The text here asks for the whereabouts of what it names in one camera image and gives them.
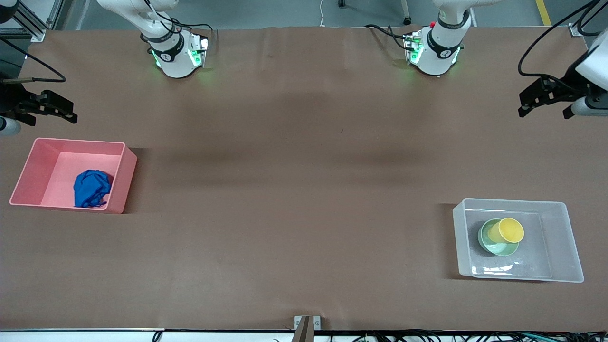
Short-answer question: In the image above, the blue glove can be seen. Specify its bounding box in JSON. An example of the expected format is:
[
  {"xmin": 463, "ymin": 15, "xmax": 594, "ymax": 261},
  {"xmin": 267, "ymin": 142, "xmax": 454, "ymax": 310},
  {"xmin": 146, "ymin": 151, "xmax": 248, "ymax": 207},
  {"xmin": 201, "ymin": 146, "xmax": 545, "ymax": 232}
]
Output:
[{"xmin": 74, "ymin": 170, "xmax": 114, "ymax": 209}]

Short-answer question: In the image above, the yellow cup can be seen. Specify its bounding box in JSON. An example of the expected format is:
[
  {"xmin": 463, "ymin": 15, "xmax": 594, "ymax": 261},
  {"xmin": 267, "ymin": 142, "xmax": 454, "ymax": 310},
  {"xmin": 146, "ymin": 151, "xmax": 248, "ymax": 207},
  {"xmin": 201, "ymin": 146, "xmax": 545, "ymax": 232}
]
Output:
[{"xmin": 489, "ymin": 218, "xmax": 525, "ymax": 244}]

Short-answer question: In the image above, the light green bowl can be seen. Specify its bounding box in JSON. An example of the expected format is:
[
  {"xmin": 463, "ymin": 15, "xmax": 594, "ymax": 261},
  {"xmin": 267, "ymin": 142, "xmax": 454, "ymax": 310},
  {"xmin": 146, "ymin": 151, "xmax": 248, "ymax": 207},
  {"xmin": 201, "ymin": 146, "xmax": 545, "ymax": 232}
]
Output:
[{"xmin": 477, "ymin": 218, "xmax": 520, "ymax": 257}]

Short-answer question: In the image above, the clear plastic storage box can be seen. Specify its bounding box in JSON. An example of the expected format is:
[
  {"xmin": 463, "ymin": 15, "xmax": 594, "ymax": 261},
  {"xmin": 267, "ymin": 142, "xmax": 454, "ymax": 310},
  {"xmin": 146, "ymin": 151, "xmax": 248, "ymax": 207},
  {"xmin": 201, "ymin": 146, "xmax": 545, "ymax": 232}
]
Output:
[{"xmin": 452, "ymin": 198, "xmax": 585, "ymax": 284}]

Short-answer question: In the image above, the pink plastic bin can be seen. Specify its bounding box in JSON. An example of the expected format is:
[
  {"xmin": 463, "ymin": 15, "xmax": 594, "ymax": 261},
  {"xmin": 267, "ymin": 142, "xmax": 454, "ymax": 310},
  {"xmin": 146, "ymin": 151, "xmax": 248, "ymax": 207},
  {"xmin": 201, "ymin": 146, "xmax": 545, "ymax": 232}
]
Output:
[{"xmin": 9, "ymin": 138, "xmax": 138, "ymax": 214}]

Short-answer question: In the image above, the brown table cover sheet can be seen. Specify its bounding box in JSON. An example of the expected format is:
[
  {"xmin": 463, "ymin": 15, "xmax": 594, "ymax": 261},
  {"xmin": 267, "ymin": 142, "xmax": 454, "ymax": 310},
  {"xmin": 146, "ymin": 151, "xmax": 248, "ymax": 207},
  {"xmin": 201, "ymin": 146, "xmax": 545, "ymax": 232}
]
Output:
[{"xmin": 0, "ymin": 26, "xmax": 608, "ymax": 332}]

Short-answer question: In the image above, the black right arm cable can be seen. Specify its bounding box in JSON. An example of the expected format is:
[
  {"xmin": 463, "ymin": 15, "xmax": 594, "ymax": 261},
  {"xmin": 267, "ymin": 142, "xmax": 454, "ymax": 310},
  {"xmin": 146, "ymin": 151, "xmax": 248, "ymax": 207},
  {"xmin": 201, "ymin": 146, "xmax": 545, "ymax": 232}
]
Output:
[{"xmin": 0, "ymin": 37, "xmax": 67, "ymax": 85}]

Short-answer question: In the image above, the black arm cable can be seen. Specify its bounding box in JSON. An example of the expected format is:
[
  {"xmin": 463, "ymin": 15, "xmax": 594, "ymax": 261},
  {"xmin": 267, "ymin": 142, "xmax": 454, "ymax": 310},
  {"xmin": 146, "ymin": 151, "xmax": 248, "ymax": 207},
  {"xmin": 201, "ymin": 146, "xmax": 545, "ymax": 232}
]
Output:
[
  {"xmin": 517, "ymin": 0, "xmax": 608, "ymax": 91},
  {"xmin": 0, "ymin": 37, "xmax": 67, "ymax": 85}
]

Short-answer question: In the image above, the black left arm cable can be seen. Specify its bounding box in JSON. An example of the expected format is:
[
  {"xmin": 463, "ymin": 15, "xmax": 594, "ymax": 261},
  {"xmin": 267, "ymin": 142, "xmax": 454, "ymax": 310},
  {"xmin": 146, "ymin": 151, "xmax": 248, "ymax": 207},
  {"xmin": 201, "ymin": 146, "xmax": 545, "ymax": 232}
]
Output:
[{"xmin": 517, "ymin": 0, "xmax": 608, "ymax": 91}]

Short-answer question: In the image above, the black looped cable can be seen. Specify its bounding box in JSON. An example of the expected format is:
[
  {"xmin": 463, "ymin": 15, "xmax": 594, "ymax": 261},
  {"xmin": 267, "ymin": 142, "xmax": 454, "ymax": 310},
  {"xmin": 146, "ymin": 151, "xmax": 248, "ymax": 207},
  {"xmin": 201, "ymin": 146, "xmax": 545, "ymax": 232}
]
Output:
[{"xmin": 576, "ymin": 0, "xmax": 608, "ymax": 38}]

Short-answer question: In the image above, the aluminium frame profile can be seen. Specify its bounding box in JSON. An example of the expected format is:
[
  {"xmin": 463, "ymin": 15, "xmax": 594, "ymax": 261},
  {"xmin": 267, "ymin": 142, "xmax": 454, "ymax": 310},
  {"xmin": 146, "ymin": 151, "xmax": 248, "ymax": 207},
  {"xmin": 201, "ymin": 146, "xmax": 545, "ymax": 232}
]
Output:
[{"xmin": 0, "ymin": 0, "xmax": 76, "ymax": 42}]

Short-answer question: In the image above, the white table edge rail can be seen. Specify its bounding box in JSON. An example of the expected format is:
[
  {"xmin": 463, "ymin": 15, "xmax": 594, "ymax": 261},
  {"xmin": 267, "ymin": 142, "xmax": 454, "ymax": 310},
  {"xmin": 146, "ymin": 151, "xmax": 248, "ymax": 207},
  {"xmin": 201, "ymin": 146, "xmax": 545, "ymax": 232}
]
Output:
[{"xmin": 0, "ymin": 328, "xmax": 608, "ymax": 342}]

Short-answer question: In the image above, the black cable bundle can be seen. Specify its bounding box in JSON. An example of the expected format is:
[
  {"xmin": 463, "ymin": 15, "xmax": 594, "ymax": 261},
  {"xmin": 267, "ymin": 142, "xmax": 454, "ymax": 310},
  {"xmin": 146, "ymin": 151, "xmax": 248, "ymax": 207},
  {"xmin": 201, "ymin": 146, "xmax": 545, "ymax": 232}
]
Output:
[{"xmin": 328, "ymin": 329, "xmax": 608, "ymax": 342}]

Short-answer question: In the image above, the metal table edge bracket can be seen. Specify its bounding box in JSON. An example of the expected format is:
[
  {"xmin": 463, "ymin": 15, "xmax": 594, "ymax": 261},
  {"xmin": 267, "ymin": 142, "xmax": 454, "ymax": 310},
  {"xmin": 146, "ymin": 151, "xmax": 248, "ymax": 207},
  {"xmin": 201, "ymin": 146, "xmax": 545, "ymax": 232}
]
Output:
[{"xmin": 294, "ymin": 315, "xmax": 323, "ymax": 342}]

